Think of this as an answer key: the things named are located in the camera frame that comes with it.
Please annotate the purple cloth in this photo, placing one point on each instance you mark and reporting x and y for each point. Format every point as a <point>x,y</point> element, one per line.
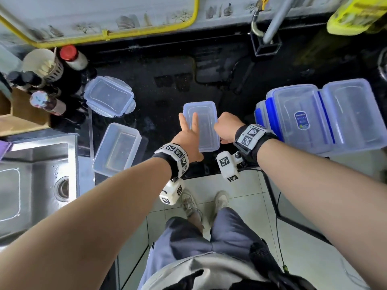
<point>4,149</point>

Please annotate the large clear plastic container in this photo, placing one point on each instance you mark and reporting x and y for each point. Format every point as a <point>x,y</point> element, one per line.
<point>353,114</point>

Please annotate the open clear plastic container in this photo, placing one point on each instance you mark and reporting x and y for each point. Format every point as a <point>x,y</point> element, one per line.
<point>116,149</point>

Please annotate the small clear plastic container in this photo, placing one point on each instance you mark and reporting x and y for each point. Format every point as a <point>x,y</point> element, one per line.
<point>207,123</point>

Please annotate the clear container with clip lid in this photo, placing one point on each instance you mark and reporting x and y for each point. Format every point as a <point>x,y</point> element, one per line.
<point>108,96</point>

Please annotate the yellow gas pipe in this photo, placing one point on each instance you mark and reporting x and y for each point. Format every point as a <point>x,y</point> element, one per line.
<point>105,35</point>

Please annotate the left wristband with marker tags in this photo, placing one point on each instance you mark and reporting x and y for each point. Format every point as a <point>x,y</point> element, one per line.
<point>175,155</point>

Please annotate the black square holder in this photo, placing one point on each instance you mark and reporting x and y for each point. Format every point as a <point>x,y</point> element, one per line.
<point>266,48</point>

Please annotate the stainless steel sink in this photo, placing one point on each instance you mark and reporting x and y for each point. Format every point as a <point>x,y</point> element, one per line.
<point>36,184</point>

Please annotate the person's grey shirt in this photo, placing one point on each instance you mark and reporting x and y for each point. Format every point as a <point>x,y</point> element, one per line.
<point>217,268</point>

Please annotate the person's right hand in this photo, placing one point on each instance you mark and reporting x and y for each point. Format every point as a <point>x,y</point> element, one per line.
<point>228,126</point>

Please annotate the large container with blue lid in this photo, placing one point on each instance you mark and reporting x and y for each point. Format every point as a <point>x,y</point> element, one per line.
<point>297,117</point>

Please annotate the person's left forearm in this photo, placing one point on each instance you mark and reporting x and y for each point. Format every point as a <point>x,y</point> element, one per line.
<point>90,217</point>

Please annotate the right wristband with marker tags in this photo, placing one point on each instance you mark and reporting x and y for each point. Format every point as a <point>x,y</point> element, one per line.
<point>251,138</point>

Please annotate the person's shoe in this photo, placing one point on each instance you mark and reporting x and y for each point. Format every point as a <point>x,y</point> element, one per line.
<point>221,200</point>
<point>190,205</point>

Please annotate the person's left hand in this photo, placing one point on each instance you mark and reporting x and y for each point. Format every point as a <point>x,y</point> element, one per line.
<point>189,146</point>

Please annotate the person's grey-blue shorts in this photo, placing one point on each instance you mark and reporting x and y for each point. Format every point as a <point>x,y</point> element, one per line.
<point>193,238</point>

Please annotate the wooden box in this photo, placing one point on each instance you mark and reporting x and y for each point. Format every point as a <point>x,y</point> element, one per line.
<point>22,114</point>

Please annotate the white right wrist tracker cube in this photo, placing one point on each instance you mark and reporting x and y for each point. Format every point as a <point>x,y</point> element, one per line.
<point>228,166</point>

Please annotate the white utensil holder cup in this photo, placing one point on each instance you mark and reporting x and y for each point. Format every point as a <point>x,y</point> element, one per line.
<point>40,64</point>

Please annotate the red cap sauce bottle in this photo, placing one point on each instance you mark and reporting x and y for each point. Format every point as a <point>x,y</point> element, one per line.
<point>72,57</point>

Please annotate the person's left shoe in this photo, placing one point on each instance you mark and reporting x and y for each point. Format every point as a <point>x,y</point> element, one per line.
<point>190,205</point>

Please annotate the person's right fingers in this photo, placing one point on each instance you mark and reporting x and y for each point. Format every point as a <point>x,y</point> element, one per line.
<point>220,126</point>

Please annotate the white wrist tracker cube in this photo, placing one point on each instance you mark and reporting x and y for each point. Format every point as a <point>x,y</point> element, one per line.
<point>170,193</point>
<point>228,166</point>

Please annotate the person's right forearm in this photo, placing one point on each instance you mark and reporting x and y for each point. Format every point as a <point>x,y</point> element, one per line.
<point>326,193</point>

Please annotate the person's right shoe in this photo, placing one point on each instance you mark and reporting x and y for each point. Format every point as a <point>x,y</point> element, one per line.
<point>221,200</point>

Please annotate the grey metal pipe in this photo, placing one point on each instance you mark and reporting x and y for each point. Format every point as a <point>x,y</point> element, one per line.
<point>276,19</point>

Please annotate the wristband with marker tags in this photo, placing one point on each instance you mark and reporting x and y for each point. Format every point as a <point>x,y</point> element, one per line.
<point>251,138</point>
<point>175,155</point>

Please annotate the yellow-green plastic item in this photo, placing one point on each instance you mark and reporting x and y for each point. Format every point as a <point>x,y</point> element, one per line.
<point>353,15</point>

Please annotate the white left wrist tracker cube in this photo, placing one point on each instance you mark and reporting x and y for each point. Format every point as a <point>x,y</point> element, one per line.
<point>170,193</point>

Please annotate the person's left middle finger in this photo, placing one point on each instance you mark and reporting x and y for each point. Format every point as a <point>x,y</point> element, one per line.
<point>183,122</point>

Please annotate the pink cap sauce bottle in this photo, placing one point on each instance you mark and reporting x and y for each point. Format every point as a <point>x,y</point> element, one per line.
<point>47,102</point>

